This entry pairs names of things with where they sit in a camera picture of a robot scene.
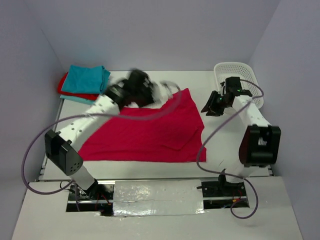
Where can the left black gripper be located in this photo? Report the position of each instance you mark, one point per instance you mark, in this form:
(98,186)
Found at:
(150,98)

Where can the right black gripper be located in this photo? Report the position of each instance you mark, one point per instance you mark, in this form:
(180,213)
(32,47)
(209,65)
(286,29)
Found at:
(211,104)

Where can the magenta pink t shirt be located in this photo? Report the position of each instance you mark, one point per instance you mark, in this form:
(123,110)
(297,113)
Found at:
(173,138)

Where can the red t shirt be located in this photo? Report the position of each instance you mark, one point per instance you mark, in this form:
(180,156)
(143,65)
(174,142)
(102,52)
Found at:
(86,96)

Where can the teal blue t shirt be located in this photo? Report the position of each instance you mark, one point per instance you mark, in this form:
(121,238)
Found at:
(86,80)

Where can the mint green t shirt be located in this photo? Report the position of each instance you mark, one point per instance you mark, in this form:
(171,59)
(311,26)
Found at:
(77,99)

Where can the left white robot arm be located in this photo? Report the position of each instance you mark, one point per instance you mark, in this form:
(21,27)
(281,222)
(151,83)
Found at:
(62,147)

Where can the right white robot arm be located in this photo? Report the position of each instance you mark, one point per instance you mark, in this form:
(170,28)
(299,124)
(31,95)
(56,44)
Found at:
(260,143)

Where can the white plastic basket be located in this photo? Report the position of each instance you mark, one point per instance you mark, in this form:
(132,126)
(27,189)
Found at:
(224,70)

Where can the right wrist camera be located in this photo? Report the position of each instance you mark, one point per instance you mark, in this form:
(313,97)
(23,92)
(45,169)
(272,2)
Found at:
(232,83)

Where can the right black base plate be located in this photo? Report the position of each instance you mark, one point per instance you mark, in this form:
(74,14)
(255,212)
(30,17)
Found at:
(215,189)

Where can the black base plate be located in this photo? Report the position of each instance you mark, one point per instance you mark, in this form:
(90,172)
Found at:
(215,189)
(105,192)

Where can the aluminium rail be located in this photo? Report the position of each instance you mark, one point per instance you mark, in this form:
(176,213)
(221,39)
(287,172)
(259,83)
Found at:
(210,178)

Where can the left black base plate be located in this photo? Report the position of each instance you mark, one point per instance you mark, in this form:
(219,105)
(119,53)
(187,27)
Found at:
(105,192)

